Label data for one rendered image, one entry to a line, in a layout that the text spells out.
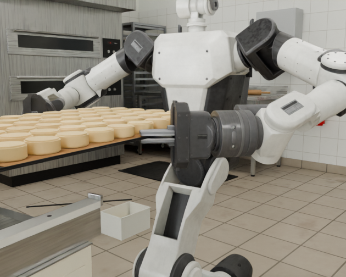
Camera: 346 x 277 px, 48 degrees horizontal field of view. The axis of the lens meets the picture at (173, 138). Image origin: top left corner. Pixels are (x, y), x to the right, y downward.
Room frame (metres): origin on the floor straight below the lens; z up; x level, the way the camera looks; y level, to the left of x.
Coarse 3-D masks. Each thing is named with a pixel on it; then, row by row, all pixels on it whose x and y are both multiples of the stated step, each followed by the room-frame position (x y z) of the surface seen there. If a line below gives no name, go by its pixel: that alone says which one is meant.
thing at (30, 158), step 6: (114, 138) 0.66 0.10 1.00; (120, 138) 0.66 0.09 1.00; (126, 138) 0.66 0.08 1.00; (132, 138) 0.66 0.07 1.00; (90, 144) 0.61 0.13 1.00; (96, 144) 0.61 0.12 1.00; (102, 144) 0.61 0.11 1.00; (66, 150) 0.56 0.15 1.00; (72, 150) 0.56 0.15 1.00; (78, 150) 0.56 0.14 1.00; (30, 156) 0.52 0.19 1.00; (36, 156) 0.52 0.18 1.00; (42, 156) 0.52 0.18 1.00; (48, 156) 0.52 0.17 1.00; (12, 162) 0.48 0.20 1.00; (18, 162) 0.48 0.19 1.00; (24, 162) 0.48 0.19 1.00
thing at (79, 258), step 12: (0, 216) 0.71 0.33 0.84; (0, 228) 0.65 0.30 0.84; (72, 252) 0.56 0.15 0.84; (84, 252) 0.58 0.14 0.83; (48, 264) 0.52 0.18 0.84; (60, 264) 0.54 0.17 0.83; (72, 264) 0.56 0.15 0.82; (84, 264) 0.58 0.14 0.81; (24, 276) 0.49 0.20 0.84; (36, 276) 0.50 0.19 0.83; (48, 276) 0.52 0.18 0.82; (60, 276) 0.54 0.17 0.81; (72, 276) 0.56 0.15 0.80; (84, 276) 0.58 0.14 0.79
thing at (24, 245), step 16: (64, 208) 0.59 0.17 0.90; (80, 208) 0.59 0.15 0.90; (96, 208) 0.62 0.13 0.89; (16, 224) 0.52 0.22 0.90; (32, 224) 0.52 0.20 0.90; (48, 224) 0.53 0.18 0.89; (64, 224) 0.56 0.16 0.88; (80, 224) 0.59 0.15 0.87; (96, 224) 0.62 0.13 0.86; (0, 240) 0.47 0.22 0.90; (16, 240) 0.49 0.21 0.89; (32, 240) 0.51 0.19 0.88; (48, 240) 0.53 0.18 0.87; (64, 240) 0.56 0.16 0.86; (80, 240) 0.59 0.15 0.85; (0, 256) 0.47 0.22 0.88; (16, 256) 0.49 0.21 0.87; (32, 256) 0.51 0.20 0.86; (48, 256) 0.53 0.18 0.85; (0, 272) 0.47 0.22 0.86; (16, 272) 0.49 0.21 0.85
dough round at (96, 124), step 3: (84, 123) 0.72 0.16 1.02; (87, 123) 0.72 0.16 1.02; (90, 123) 0.72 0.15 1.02; (93, 123) 0.72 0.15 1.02; (96, 123) 0.72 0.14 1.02; (99, 123) 0.72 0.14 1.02; (102, 123) 0.72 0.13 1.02; (105, 123) 0.72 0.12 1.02; (87, 126) 0.70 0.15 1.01; (90, 126) 0.70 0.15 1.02; (93, 126) 0.70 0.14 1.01; (96, 126) 0.70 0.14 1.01; (99, 126) 0.70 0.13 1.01; (102, 126) 0.71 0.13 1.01; (105, 126) 0.71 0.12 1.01
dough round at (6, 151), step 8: (0, 144) 0.50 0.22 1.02; (8, 144) 0.50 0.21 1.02; (16, 144) 0.50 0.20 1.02; (24, 144) 0.50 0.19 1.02; (0, 152) 0.47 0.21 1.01; (8, 152) 0.48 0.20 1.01; (16, 152) 0.48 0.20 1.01; (24, 152) 0.49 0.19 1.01; (0, 160) 0.47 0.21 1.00; (8, 160) 0.48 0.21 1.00; (16, 160) 0.49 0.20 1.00
